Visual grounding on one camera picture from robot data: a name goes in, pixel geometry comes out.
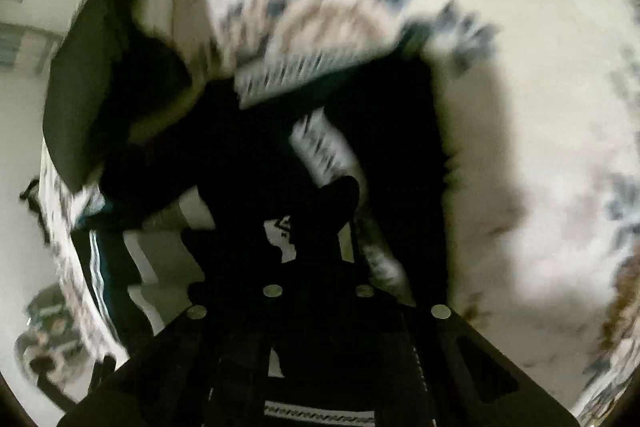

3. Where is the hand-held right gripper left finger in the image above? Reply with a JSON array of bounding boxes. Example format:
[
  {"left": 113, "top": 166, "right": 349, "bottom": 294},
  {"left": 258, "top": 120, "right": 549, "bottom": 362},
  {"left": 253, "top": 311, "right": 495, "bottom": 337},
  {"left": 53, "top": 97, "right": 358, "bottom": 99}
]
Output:
[{"left": 57, "top": 222, "right": 303, "bottom": 427}]

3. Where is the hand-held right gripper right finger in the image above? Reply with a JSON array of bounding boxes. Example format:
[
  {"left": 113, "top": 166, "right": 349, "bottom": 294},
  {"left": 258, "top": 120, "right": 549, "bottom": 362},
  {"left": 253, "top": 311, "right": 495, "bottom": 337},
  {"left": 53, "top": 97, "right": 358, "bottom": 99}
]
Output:
[{"left": 325, "top": 217, "right": 581, "bottom": 427}]

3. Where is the black garment with white stripes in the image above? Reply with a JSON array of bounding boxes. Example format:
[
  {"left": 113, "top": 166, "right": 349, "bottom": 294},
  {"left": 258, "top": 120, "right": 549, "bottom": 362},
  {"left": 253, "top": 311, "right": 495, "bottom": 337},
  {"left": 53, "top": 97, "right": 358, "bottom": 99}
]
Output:
[{"left": 72, "top": 27, "right": 451, "bottom": 358}]

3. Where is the blurred grey clutter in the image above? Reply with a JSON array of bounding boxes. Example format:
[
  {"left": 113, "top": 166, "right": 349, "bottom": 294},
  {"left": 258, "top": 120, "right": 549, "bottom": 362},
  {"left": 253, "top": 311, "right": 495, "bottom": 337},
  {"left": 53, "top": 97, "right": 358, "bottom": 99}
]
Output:
[{"left": 15, "top": 284, "right": 88, "bottom": 388}]

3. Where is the dark grey cloth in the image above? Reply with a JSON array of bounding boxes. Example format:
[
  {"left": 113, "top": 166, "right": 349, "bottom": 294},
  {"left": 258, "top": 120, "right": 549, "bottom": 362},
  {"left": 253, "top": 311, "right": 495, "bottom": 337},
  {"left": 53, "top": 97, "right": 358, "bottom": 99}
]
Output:
[{"left": 42, "top": 0, "right": 153, "bottom": 195}]

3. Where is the white printed blanket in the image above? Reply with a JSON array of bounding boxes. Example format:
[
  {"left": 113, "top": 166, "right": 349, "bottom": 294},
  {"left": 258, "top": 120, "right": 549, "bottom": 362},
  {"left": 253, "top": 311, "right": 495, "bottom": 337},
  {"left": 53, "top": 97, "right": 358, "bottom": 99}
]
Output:
[{"left": 37, "top": 0, "right": 640, "bottom": 418}]

